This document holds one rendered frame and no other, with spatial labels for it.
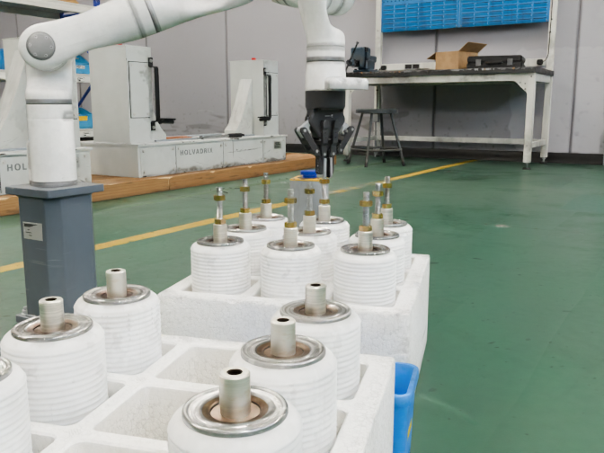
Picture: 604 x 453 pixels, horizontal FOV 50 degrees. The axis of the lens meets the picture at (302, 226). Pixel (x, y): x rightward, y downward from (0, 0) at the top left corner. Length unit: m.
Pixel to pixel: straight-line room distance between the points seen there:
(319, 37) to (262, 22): 5.97
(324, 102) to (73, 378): 0.71
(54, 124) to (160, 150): 2.40
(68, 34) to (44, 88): 0.12
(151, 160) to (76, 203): 2.33
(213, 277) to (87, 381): 0.40
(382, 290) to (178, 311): 0.31
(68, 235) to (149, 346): 0.71
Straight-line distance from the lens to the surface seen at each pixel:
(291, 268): 0.98
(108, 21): 1.43
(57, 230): 1.44
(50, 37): 1.43
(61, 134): 1.45
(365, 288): 0.96
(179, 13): 1.44
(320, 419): 0.57
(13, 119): 3.41
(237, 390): 0.46
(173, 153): 3.90
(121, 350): 0.75
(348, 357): 0.67
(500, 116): 6.03
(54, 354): 0.65
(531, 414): 1.09
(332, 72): 1.19
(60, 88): 1.46
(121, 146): 3.78
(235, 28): 7.36
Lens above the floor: 0.46
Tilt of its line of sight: 10 degrees down
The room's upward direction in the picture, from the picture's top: straight up
